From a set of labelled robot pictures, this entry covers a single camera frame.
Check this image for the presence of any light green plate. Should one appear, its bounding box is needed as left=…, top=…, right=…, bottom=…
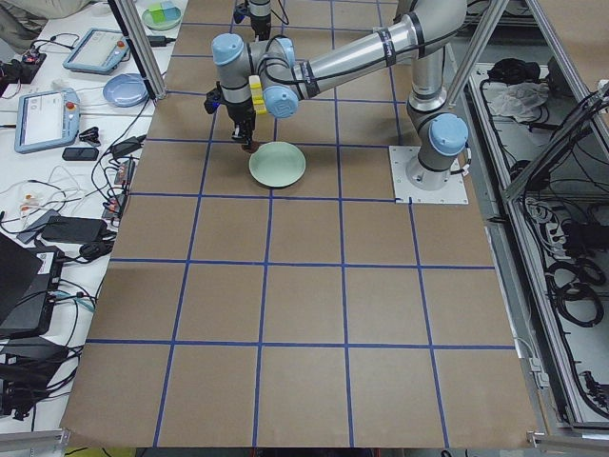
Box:
left=248, top=142, right=306, bottom=188

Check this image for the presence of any black power adapter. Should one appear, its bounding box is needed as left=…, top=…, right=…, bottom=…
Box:
left=41, top=216, right=107, bottom=244

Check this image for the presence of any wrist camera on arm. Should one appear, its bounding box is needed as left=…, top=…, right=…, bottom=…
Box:
left=233, top=1, right=250, bottom=24

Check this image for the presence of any aluminium frame post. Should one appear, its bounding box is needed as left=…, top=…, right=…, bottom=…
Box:
left=108, top=0, right=167, bottom=103

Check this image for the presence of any brown steamed bun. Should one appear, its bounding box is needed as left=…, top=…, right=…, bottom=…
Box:
left=242, top=142, right=260, bottom=153

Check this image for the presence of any black phone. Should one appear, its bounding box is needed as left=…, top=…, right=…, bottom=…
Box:
left=62, top=147, right=99, bottom=162

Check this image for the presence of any lower teach pendant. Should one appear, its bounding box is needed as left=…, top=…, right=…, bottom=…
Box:
left=14, top=89, right=80, bottom=154

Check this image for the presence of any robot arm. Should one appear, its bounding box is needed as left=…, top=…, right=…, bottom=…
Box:
left=247, top=0, right=271, bottom=41
left=204, top=1, right=467, bottom=150

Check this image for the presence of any blue plate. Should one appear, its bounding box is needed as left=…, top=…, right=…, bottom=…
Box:
left=103, top=73, right=148, bottom=108

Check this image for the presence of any teach pendant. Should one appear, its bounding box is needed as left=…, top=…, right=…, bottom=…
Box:
left=63, top=28, right=128, bottom=75
left=14, top=89, right=80, bottom=154

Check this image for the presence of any upper teach pendant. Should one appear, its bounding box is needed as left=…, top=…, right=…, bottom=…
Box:
left=63, top=28, right=128, bottom=75

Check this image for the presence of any white crumpled cloth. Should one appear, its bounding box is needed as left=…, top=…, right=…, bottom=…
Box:
left=489, top=82, right=550, bottom=123

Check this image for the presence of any green plate with blocks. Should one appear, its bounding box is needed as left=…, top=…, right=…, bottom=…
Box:
left=142, top=1, right=182, bottom=30

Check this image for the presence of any black laptop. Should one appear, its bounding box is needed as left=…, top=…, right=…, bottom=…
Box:
left=1, top=235, right=65, bottom=339

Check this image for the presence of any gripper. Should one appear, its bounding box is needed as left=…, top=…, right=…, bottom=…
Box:
left=250, top=14, right=271, bottom=40
left=225, top=99, right=256, bottom=147

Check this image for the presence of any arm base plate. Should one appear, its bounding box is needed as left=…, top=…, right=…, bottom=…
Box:
left=388, top=146, right=469, bottom=206

